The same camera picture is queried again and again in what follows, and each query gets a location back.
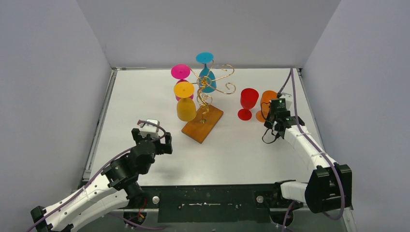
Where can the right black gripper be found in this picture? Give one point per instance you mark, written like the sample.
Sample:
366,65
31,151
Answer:
268,123

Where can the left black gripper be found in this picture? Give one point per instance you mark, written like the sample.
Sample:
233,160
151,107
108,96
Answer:
161,144

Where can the orange wine glass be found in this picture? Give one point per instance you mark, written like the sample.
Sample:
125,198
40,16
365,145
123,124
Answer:
266,97

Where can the red wine glass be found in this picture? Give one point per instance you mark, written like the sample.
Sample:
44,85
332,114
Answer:
248,99

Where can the gold wire rack wooden base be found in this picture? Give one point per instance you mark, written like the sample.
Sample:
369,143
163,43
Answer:
207,115

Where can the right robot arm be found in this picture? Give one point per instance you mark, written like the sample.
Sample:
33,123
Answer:
307,153

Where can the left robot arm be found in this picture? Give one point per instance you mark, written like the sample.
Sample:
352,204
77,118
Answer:
113,186

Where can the yellow wine glass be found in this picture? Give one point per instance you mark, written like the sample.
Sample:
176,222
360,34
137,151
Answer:
186,108

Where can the magenta wine glass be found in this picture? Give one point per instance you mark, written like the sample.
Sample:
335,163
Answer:
181,75

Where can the blue wine glass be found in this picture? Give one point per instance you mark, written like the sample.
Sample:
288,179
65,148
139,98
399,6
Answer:
207,77

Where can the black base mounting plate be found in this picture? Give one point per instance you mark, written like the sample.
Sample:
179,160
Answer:
260,203

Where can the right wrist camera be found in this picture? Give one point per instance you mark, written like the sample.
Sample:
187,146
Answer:
287,97

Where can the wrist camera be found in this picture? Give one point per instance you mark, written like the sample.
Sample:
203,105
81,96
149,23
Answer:
148,129
287,97

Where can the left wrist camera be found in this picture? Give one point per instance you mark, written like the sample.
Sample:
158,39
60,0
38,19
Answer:
148,129

